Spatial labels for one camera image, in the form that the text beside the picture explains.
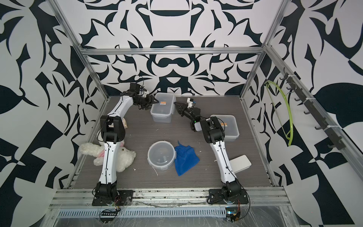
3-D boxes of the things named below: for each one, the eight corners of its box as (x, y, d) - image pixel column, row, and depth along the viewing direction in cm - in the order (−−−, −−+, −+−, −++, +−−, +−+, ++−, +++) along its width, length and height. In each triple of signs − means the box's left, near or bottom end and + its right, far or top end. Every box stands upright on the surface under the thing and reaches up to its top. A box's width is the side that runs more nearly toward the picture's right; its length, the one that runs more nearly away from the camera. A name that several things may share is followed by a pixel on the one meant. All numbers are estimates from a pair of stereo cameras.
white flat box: (234, 173, 83) (237, 170, 80) (228, 162, 88) (230, 159, 84) (249, 167, 86) (252, 164, 82) (243, 157, 90) (245, 154, 86)
